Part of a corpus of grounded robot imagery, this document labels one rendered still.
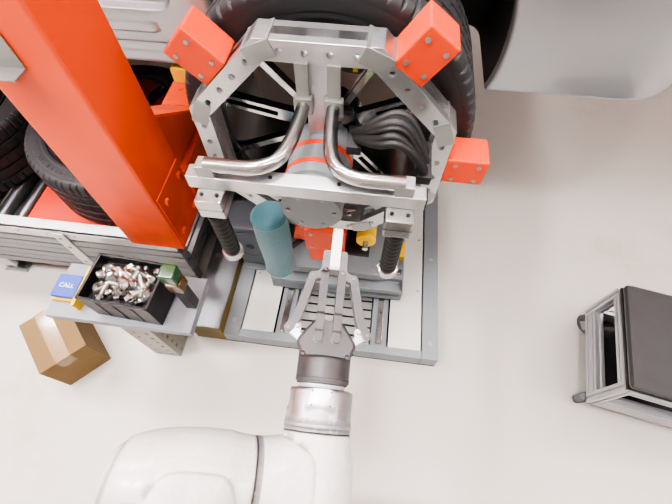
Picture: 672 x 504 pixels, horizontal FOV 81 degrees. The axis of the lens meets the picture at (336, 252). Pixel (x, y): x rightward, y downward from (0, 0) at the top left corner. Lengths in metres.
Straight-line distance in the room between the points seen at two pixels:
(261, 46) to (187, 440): 0.60
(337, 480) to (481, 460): 1.08
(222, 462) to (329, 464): 0.13
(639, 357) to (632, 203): 1.03
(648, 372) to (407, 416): 0.74
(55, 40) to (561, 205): 1.97
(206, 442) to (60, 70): 0.63
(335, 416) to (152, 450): 0.21
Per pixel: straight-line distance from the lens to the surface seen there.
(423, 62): 0.74
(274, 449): 0.53
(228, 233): 0.81
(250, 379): 1.57
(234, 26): 0.86
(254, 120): 1.15
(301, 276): 1.53
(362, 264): 1.46
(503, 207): 2.04
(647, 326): 1.57
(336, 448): 0.54
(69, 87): 0.86
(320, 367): 0.54
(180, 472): 0.51
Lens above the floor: 1.51
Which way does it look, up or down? 60 degrees down
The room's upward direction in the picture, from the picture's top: straight up
